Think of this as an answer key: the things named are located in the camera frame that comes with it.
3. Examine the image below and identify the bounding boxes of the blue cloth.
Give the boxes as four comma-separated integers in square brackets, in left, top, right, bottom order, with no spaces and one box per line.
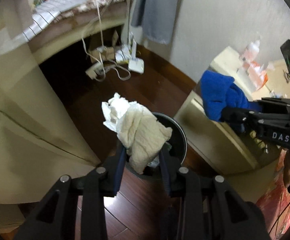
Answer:
[200,70,261,122]

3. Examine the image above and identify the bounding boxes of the beige cloth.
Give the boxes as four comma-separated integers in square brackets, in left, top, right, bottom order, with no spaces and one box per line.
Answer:
[116,102,173,174]

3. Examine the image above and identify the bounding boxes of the white tissue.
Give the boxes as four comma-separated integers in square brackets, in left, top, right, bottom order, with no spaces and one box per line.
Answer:
[101,93,136,132]

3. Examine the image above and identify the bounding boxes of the orange tissue pack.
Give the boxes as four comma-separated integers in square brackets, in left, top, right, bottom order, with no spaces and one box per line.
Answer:
[242,61,275,92]

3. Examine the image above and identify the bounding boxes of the cream safe cabinet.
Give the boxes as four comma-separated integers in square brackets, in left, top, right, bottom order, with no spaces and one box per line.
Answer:
[173,45,290,178]

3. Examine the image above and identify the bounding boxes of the white pump bottle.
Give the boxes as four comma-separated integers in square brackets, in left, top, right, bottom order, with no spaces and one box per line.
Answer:
[241,39,260,62]

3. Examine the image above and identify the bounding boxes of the white power strip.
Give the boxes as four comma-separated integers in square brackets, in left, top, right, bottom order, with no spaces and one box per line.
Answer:
[85,62,104,80]

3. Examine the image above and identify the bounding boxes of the grey curtain right tied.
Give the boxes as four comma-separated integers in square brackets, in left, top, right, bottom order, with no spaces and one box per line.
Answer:
[131,0,179,44]

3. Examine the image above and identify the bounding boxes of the white grid bed sheet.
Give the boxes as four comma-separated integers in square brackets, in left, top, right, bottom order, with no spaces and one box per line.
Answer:
[22,0,118,42]

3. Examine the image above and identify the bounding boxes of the white charging cable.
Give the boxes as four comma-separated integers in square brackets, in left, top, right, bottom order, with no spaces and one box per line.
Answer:
[81,0,132,82]

